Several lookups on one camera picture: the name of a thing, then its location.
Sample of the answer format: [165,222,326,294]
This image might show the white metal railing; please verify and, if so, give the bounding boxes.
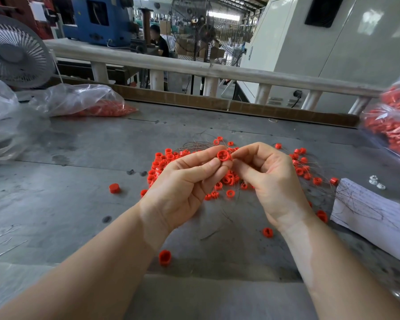
[44,38,386,115]

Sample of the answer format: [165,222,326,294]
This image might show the person's right hand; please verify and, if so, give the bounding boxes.
[230,142,314,232]

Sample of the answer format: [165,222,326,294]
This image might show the crumpled clear plastic bag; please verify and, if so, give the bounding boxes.
[0,73,34,162]

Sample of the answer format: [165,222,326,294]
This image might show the large grey machine cabinet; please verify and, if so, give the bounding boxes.
[239,0,400,112]

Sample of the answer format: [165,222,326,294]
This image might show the person's left hand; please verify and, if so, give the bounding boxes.
[139,145,233,249]

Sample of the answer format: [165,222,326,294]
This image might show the brown wooden board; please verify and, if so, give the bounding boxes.
[48,76,361,127]

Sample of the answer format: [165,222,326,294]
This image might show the red industrial machine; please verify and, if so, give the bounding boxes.
[0,0,56,39]

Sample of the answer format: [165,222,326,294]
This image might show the pile of red plastic rings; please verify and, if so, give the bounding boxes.
[140,136,341,239]

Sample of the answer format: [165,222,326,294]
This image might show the person's right forearm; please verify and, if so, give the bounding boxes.
[278,218,400,320]

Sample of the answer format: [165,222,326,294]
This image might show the white paper sheet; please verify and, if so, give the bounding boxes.
[331,178,400,267]

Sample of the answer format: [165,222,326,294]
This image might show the person's left forearm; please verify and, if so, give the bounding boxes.
[0,210,166,320]

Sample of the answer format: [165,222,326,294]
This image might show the large clear bag red pieces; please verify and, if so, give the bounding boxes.
[360,63,400,161]

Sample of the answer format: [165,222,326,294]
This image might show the blue industrial machine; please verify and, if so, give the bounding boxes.
[61,0,136,47]

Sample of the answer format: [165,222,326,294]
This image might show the bundle of thin metal wires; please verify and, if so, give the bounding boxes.
[181,138,268,240]

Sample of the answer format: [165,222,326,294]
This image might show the white desk fan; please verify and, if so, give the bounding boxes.
[0,13,56,89]

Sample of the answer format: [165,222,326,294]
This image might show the clear bag with red pieces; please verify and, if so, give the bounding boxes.
[31,83,138,118]

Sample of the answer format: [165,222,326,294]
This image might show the black pedestal fan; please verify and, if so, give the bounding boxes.
[195,22,219,95]

